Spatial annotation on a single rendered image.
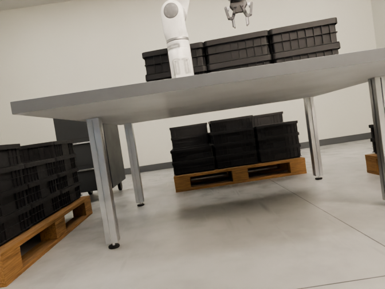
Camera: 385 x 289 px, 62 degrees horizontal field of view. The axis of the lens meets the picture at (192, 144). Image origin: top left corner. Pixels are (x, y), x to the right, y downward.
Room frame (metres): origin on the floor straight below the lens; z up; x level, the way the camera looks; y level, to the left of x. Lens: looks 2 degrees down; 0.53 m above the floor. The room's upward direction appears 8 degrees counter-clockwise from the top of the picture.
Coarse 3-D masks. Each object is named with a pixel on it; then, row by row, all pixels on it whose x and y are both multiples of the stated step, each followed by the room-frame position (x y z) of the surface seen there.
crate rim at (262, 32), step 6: (264, 30) 1.45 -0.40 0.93; (234, 36) 1.47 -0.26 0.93; (240, 36) 1.47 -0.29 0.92; (246, 36) 1.47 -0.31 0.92; (252, 36) 1.46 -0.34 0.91; (258, 36) 1.46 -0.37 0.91; (204, 42) 1.50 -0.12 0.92; (210, 42) 1.49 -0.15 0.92; (216, 42) 1.48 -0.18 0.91; (222, 42) 1.48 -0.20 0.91
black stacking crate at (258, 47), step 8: (240, 40) 1.48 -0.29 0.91; (248, 40) 1.48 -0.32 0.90; (256, 40) 1.47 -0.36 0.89; (264, 40) 1.47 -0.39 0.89; (208, 48) 1.50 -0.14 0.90; (216, 48) 1.49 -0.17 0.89; (224, 48) 1.49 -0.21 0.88; (232, 48) 1.49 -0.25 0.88; (240, 48) 1.47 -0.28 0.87; (248, 48) 1.48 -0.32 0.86; (256, 48) 1.47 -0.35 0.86; (264, 48) 1.47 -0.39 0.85; (208, 56) 1.50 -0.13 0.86; (216, 56) 1.50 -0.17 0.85; (224, 56) 1.49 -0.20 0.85; (232, 56) 1.48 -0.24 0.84; (240, 56) 1.48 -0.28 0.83; (248, 56) 1.48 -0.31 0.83; (256, 56) 1.47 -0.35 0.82; (208, 64) 1.50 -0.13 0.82
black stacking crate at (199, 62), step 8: (200, 48) 1.51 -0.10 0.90; (152, 56) 1.53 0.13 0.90; (160, 56) 1.53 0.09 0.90; (192, 56) 1.51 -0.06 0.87; (200, 56) 1.51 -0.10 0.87; (152, 64) 1.53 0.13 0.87; (160, 64) 1.53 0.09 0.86; (168, 64) 1.52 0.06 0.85; (192, 64) 1.51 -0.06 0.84; (200, 64) 1.51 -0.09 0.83; (152, 72) 1.54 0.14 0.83; (160, 72) 1.52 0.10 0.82
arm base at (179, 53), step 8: (176, 40) 1.26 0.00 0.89; (184, 40) 1.27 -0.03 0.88; (168, 48) 1.28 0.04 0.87; (176, 48) 1.26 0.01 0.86; (184, 48) 1.27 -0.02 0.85; (168, 56) 1.30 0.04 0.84; (176, 56) 1.26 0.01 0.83; (184, 56) 1.27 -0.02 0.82; (176, 64) 1.26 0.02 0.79; (184, 64) 1.26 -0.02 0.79; (176, 72) 1.26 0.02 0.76; (184, 72) 1.26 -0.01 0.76; (192, 72) 1.29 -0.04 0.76
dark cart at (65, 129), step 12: (60, 120) 2.95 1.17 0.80; (72, 120) 2.95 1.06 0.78; (60, 132) 2.95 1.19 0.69; (72, 132) 2.95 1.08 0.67; (84, 132) 2.95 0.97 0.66; (108, 132) 3.10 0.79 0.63; (84, 144) 2.95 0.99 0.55; (108, 144) 3.02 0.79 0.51; (84, 156) 2.95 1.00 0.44; (108, 156) 2.96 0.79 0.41; (120, 156) 3.46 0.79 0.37; (84, 168) 2.95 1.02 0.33; (120, 168) 3.37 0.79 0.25; (84, 180) 2.95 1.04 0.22; (120, 180) 3.28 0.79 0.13
